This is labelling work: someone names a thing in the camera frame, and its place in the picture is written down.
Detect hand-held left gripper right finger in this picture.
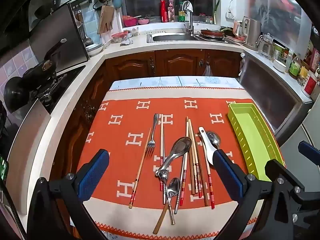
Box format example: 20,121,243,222
212,149,295,240

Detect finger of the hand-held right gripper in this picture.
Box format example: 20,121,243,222
264,159,304,193
298,141,320,167

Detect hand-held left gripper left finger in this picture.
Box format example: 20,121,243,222
26,149,110,240

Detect white chopstick red end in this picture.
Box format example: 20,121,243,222
204,152,215,210

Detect dark brown chopstick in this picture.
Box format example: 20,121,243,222
195,140,209,207

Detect white ceramic spoon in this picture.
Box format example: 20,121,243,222
198,127,218,167

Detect round steel spoon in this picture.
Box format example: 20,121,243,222
206,131,222,150

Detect bamboo chopstick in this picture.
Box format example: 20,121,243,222
185,116,196,196
128,127,152,209
188,118,202,198

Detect green plastic tray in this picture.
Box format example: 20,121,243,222
227,102,286,182

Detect large steel spoon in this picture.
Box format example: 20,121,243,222
155,136,192,177

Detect wooden-handled steel spoon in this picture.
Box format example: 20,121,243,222
152,177,181,234

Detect small steel spoon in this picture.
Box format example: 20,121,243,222
157,169,176,225

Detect steel fork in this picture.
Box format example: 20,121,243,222
146,113,160,157

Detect red label container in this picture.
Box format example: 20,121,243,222
302,75,318,97

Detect orange patterned table mat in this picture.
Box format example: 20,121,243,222
75,86,285,238

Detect low stainless steel panel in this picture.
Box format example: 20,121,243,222
6,98,52,215

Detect green label bottle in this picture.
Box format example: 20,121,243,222
289,56,302,77

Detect white bowl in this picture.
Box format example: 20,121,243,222
272,59,288,72

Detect black gas stove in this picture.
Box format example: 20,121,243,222
35,65,86,114

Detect clear plastic bottle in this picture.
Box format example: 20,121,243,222
284,49,294,68

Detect light blue floral tablecloth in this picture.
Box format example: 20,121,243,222
110,76,244,91

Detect black round pot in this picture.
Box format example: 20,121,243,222
3,76,30,113

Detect black wok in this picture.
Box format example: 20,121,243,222
23,38,68,90

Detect glass pitcher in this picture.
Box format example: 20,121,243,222
257,32,275,60

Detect white shallow dish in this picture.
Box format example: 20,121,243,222
84,43,105,57

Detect brown wooden base cabinets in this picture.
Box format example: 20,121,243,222
49,49,243,205

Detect white kitchen countertop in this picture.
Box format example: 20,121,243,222
15,22,313,215

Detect hanging steel ladle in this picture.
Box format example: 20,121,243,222
74,10,92,47

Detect steel electric kettle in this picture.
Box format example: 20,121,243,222
241,16,262,51

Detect pink lid food container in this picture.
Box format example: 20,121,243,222
111,31,128,43

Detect tall stainless steel panel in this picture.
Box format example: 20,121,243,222
27,3,90,73

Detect red frying pan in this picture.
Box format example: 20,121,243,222
197,29,225,40

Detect pink plastic jug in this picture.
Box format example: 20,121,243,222
233,21,245,38

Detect steel sink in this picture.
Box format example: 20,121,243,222
146,31,241,46

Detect clear plastic sheet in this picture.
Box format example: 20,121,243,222
247,0,314,45

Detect pink colander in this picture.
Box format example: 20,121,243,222
122,16,138,27

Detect wooden cutting board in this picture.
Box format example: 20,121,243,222
97,5,115,35

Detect steel faucet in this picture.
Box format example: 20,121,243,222
181,1,194,35

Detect pink bottle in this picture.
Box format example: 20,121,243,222
167,0,175,22

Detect hanging black frying pan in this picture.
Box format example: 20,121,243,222
34,0,69,20

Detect red bottle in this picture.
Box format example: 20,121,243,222
160,0,167,23

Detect black range hood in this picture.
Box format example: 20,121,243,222
0,0,68,58

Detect black wall rack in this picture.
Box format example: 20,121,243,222
69,0,92,10

